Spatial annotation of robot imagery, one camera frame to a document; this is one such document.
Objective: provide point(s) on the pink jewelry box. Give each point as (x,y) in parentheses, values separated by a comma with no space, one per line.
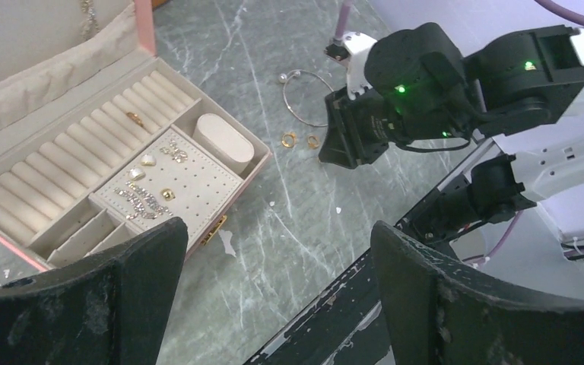
(79,114)

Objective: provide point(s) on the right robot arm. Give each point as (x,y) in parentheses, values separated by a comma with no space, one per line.
(415,85)

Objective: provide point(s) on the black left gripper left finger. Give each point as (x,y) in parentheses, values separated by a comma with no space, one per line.
(111,307)

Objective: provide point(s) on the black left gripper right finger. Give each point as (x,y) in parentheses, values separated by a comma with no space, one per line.
(441,311)

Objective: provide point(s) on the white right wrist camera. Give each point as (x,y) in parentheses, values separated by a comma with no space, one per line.
(351,51)

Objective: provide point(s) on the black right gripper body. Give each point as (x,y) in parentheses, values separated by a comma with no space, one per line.
(359,130)

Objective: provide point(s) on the gold hoop earring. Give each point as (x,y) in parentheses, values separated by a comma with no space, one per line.
(313,141)
(289,139)

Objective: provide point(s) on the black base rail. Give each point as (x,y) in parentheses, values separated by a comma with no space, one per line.
(345,324)

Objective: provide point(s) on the white shell earring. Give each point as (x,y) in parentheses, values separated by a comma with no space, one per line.
(148,160)
(136,174)

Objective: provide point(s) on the cream watch pillow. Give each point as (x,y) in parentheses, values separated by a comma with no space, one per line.
(219,137)

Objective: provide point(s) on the small crystal earring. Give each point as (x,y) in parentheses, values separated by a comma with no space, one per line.
(174,152)

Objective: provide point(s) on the small gold earring in box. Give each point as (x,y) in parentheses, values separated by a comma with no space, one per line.
(168,194)

